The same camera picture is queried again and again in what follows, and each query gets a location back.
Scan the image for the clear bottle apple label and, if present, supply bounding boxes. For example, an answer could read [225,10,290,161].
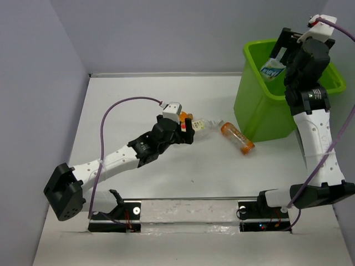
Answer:
[192,119,223,143]

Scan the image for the short orange juice bottle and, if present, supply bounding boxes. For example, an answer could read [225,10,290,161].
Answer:
[179,111,193,123]

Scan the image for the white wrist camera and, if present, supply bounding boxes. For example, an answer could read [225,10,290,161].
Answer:
[297,14,337,43]
[161,102,182,124]

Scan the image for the long orange drink bottle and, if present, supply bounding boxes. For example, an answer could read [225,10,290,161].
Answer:
[220,122,255,155]

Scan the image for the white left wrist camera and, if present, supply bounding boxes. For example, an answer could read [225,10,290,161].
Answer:
[161,102,182,124]

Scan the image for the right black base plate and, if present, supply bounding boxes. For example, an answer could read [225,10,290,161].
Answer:
[236,201,291,233]

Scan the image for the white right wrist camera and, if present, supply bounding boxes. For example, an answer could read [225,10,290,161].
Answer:
[297,14,337,43]

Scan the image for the clear bottle blue white label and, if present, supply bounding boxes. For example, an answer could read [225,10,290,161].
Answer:
[260,58,286,81]

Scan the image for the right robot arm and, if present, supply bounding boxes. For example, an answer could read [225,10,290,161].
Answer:
[255,28,354,217]

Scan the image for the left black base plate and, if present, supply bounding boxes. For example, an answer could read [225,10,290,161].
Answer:
[88,200,141,233]

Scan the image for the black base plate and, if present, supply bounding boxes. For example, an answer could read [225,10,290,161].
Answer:
[236,201,291,233]
[88,200,141,233]

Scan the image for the green plastic bin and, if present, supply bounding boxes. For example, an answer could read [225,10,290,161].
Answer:
[233,35,347,143]

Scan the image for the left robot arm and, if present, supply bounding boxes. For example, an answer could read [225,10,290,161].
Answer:
[43,115,195,221]

